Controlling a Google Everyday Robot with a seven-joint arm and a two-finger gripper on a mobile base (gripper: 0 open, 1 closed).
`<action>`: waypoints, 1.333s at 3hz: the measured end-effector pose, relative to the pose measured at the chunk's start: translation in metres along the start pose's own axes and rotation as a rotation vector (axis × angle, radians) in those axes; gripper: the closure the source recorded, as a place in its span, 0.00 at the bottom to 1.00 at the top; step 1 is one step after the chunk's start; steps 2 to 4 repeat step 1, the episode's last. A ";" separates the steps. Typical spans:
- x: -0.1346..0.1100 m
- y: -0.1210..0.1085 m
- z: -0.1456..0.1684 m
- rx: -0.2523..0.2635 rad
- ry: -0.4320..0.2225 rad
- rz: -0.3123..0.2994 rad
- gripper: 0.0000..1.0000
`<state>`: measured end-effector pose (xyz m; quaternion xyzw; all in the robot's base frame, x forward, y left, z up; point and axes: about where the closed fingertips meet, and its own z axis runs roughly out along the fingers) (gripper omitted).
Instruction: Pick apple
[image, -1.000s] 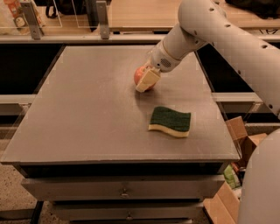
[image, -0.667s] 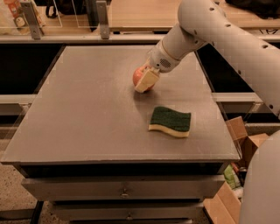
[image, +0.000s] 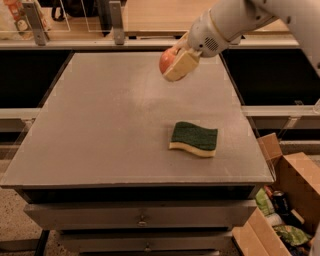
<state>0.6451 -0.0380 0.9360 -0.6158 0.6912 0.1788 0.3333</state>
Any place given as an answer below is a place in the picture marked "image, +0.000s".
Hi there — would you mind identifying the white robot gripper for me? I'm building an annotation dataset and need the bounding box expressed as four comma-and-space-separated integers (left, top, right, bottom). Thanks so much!
162, 9, 229, 82

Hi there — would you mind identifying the red apple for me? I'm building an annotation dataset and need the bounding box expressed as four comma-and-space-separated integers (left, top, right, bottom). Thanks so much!
159, 47, 177, 74

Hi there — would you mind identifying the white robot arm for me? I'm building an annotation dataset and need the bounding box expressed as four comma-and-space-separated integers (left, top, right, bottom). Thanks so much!
159, 0, 320, 82

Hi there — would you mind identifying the green and yellow sponge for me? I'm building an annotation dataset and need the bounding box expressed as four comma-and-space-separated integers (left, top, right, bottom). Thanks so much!
169, 121, 218, 158

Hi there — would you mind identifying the black bag on desk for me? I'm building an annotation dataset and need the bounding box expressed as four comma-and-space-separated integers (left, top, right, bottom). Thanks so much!
51, 0, 98, 22

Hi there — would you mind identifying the orange labelled bag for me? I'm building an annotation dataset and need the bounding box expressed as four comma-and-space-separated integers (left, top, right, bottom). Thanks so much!
0, 0, 53, 41

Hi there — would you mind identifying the open cardboard box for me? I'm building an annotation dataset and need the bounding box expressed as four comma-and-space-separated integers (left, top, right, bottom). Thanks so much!
233, 133, 320, 256

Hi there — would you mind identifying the upper grey drawer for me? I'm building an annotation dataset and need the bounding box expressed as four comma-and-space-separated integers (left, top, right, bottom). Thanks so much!
24, 200, 256, 230

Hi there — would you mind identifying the grey drawer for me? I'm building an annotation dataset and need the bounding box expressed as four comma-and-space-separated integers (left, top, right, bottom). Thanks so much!
59, 230, 232, 253
24, 200, 256, 230

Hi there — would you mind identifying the green packet in box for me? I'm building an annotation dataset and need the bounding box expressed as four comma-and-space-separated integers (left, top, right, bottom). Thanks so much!
255, 188, 275, 216

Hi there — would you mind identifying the black can in box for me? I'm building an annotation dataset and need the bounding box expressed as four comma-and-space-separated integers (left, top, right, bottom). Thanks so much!
273, 191, 289, 214

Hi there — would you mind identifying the lower grey drawer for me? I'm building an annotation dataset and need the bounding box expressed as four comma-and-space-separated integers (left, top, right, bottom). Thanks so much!
59, 230, 232, 253

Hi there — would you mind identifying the green leafy packet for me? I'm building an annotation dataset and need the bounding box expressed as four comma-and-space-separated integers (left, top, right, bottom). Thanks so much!
273, 225, 311, 246

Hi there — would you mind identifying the middle metal bracket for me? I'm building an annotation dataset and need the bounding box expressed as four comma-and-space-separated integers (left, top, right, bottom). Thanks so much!
109, 0, 125, 45

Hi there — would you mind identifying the metal bracket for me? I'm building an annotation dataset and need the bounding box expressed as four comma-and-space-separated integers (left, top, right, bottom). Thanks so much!
22, 0, 48, 46
109, 0, 125, 45

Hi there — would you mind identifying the left metal bracket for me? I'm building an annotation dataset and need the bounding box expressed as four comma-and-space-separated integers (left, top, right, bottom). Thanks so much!
22, 0, 48, 46

